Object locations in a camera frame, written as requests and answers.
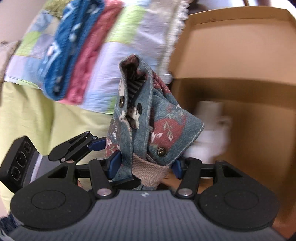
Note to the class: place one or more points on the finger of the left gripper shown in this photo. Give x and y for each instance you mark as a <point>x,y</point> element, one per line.
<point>97,144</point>
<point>74,149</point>

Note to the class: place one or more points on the white folded cloth bag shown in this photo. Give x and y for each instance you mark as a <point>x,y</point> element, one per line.
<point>215,137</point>

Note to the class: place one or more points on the cat print denim tote bag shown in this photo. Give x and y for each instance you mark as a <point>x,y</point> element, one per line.
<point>148,126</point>

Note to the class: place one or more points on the light green sofa cover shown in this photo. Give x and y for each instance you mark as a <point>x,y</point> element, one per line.
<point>27,112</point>

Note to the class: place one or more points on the pastel patchwork sheet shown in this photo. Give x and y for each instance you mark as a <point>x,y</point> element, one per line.
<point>146,28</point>

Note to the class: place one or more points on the cardboard box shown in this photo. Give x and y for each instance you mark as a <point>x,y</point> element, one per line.
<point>245,58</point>

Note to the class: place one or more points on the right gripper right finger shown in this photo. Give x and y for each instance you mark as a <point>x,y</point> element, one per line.
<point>188,171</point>

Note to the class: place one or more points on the blue patterned folded blanket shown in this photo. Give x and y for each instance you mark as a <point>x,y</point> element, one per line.
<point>58,63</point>

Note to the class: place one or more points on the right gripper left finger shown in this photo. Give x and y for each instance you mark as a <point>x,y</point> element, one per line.
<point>101,172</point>

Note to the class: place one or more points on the pink ribbed folded blanket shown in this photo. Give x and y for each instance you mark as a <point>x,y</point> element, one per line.
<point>88,55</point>

